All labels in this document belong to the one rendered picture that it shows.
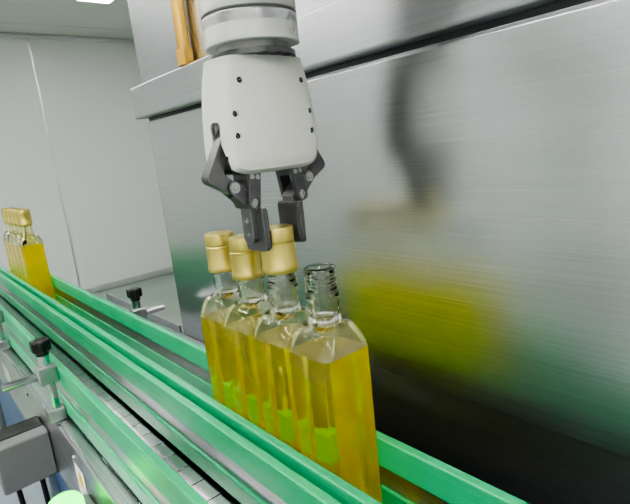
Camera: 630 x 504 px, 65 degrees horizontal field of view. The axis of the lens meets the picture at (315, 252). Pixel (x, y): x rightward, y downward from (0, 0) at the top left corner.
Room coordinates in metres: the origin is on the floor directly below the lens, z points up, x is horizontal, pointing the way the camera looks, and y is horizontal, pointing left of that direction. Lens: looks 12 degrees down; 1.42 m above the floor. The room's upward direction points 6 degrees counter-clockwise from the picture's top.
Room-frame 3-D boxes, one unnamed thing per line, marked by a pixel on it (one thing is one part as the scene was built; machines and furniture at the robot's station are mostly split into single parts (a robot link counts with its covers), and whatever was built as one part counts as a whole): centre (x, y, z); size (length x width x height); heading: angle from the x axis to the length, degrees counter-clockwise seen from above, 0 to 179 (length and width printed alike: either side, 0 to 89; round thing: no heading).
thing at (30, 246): (1.39, 0.79, 1.19); 0.06 x 0.06 x 0.28; 40
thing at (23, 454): (0.76, 0.53, 0.96); 0.08 x 0.08 x 0.08; 40
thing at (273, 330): (0.47, 0.04, 1.16); 0.06 x 0.06 x 0.21; 40
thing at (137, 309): (0.98, 0.35, 1.11); 0.07 x 0.04 x 0.13; 130
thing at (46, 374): (0.69, 0.44, 1.11); 0.07 x 0.04 x 0.13; 130
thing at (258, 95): (0.47, 0.04, 1.45); 0.10 x 0.07 x 0.11; 130
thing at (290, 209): (0.49, 0.01, 1.36); 0.03 x 0.03 x 0.07; 40
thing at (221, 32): (0.48, 0.03, 1.52); 0.09 x 0.08 x 0.03; 130
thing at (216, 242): (0.56, 0.11, 1.31); 0.04 x 0.04 x 0.04
